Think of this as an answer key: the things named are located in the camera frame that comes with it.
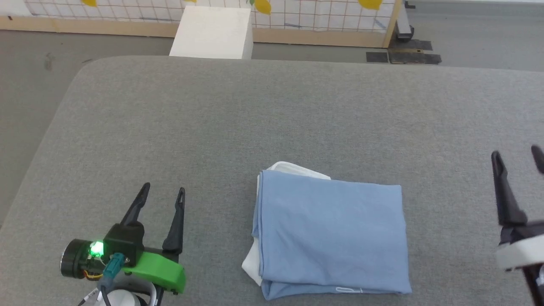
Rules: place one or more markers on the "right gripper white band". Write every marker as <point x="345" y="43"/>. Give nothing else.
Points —
<point x="520" y="253"/>

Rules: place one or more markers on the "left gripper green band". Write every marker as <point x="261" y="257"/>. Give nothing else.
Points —
<point x="157" y="267"/>

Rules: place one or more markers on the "light blue polo shirt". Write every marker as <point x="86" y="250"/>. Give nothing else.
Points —
<point x="331" y="229"/>

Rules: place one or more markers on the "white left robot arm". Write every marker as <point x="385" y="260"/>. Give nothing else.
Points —
<point x="123" y="297"/>

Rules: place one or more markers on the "large black floor mat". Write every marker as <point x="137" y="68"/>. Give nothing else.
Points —
<point x="414" y="53"/>

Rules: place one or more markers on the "small black floor mat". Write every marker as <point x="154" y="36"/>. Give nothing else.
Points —
<point x="377" y="57"/>

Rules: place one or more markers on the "white block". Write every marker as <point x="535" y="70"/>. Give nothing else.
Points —
<point x="212" y="34"/>

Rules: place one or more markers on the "grey metal bar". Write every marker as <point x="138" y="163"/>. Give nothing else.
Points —
<point x="403" y="23"/>

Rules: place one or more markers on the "wooden framed grid panel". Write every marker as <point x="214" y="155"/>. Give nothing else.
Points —
<point x="318" y="17"/>

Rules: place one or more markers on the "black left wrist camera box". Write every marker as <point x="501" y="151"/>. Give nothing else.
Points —
<point x="125" y="238"/>

